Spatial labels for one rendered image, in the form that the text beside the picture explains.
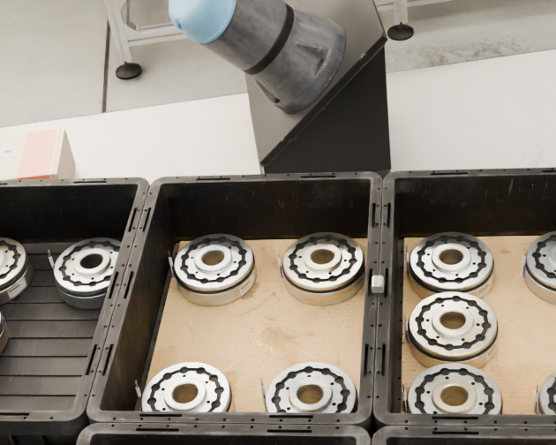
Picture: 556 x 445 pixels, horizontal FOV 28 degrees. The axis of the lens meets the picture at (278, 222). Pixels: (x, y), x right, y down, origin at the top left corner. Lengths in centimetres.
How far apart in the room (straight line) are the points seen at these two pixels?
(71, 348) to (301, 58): 52
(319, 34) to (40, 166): 50
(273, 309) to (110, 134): 66
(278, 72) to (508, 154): 42
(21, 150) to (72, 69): 167
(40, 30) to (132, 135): 183
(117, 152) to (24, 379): 62
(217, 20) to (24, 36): 222
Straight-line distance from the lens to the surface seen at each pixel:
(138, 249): 135
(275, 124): 167
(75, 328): 142
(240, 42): 156
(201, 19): 154
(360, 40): 160
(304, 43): 159
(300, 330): 135
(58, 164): 178
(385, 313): 122
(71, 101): 334
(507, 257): 143
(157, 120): 195
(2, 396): 138
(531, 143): 182
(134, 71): 339
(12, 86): 348
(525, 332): 134
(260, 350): 134
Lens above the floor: 182
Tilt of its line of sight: 41 degrees down
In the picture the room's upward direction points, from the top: 8 degrees counter-clockwise
